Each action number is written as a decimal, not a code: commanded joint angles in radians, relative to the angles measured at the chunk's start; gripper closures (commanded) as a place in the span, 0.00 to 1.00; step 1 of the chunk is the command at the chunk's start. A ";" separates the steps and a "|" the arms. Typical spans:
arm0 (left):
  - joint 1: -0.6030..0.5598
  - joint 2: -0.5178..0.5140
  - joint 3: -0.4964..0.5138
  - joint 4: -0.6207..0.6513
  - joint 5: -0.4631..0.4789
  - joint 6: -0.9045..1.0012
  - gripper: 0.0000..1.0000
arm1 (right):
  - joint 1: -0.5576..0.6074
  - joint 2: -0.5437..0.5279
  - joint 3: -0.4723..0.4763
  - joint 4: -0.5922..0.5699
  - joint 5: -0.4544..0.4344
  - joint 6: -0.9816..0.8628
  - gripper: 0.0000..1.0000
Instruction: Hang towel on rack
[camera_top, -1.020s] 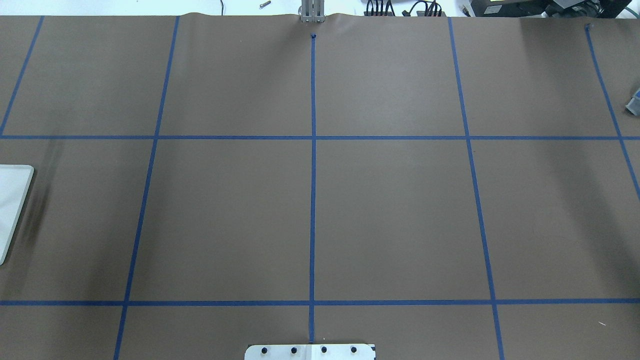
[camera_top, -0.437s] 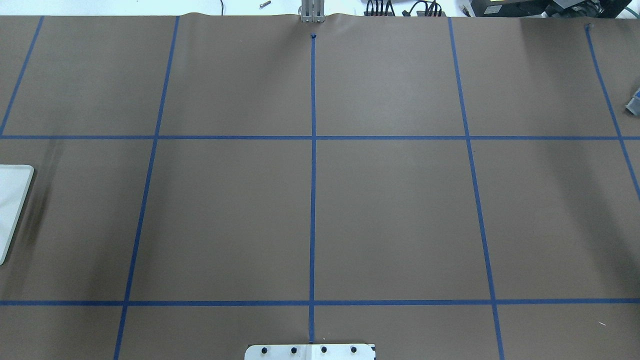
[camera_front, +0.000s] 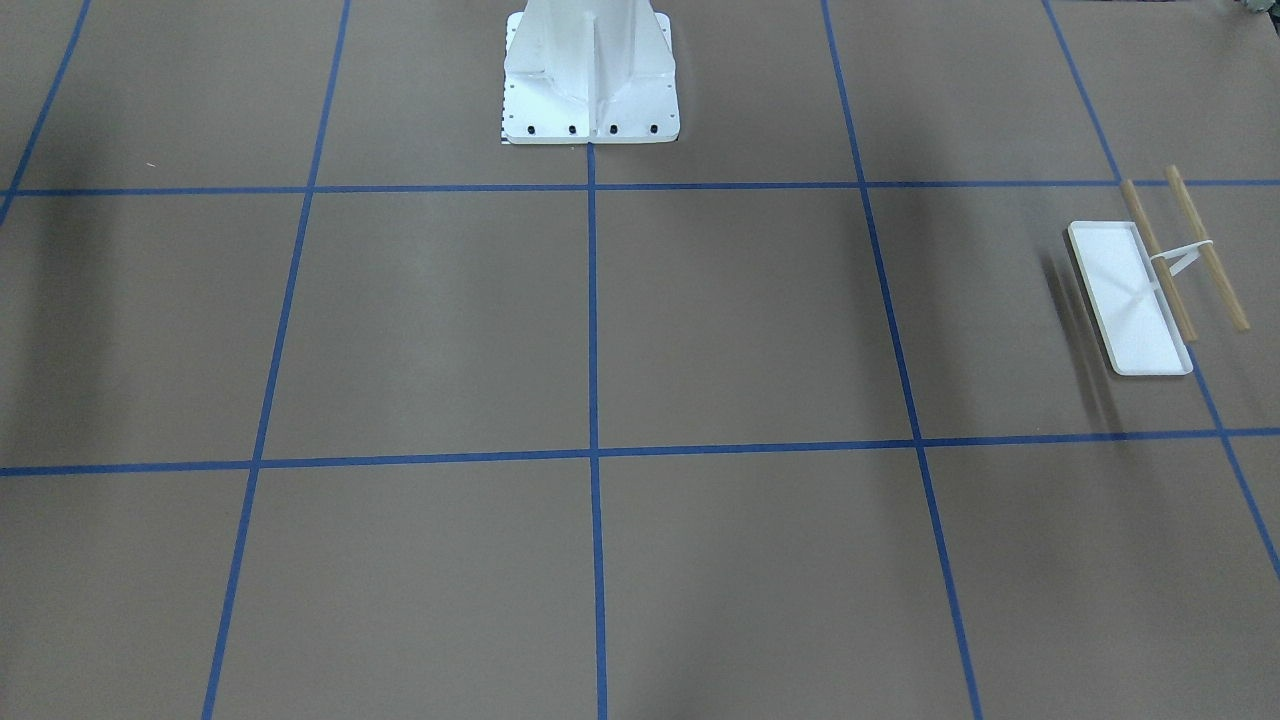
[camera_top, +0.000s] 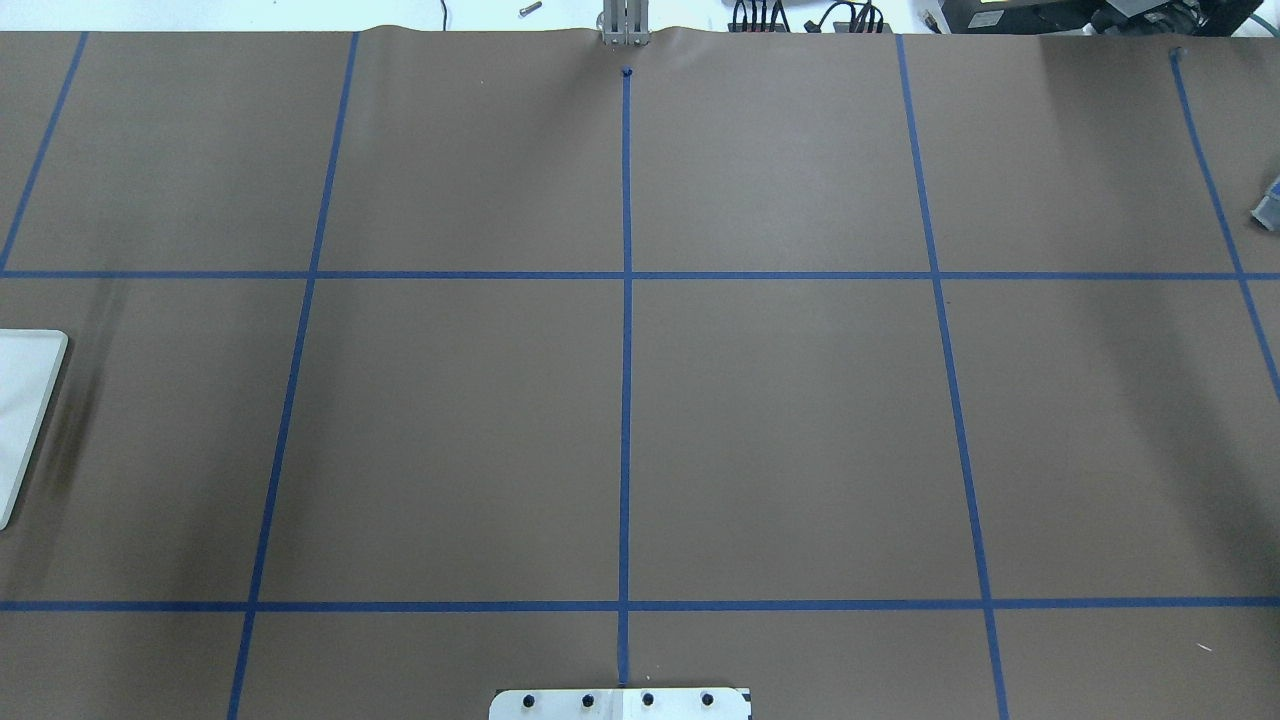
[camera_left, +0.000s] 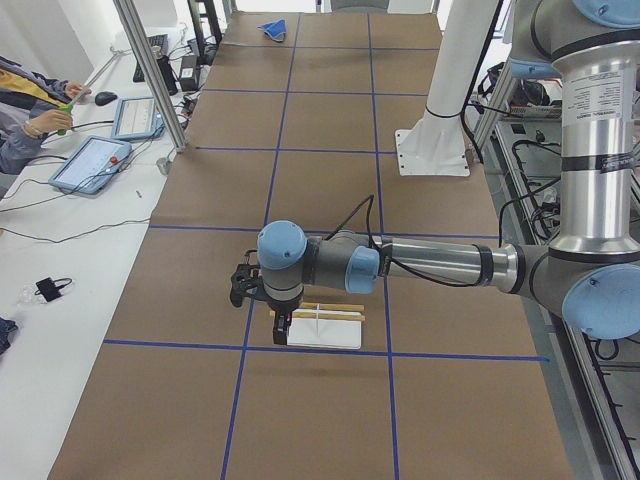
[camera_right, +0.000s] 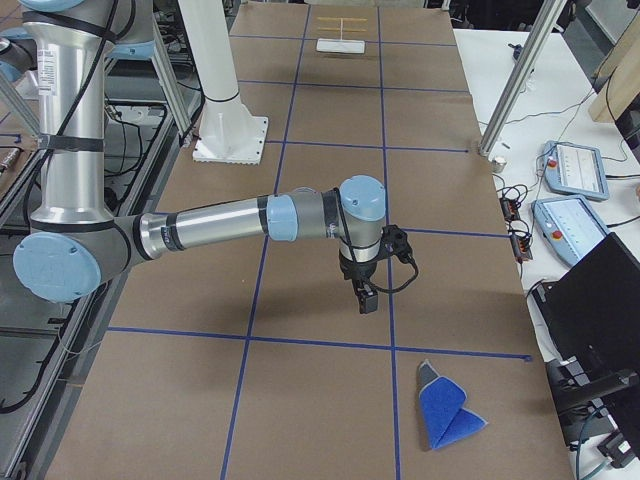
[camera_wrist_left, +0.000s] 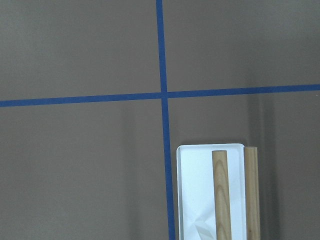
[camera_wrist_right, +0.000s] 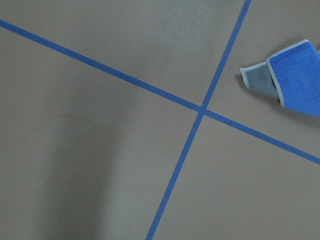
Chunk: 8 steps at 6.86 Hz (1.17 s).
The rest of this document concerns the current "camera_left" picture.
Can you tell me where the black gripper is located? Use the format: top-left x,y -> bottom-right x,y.
272,311 -> 292,345

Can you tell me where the blue grey towel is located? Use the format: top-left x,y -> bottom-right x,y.
259,19 -> 287,43

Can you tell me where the white wooden towel rack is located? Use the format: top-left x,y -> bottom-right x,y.
284,302 -> 365,350

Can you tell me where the black binder clip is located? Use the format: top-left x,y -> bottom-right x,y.
35,277 -> 73,302

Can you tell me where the near teach pendant tablet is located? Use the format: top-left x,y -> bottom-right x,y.
48,136 -> 132,195

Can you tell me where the teach pendant tablet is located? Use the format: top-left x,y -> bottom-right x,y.
111,97 -> 164,141
48,136 -> 132,195

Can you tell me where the far teach pendant tablet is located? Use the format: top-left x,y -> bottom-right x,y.
111,97 -> 164,141

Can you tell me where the black power adapter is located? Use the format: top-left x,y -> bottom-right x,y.
178,55 -> 200,92

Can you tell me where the black computer mouse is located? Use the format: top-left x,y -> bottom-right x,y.
94,91 -> 118,107

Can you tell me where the black keyboard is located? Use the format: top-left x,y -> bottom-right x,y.
132,33 -> 170,84

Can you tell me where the seated person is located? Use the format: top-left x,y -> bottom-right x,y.
1,58 -> 91,175

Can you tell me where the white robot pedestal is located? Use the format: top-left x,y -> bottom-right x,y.
395,0 -> 502,177

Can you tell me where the aluminium frame post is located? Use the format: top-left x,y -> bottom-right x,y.
113,0 -> 187,153

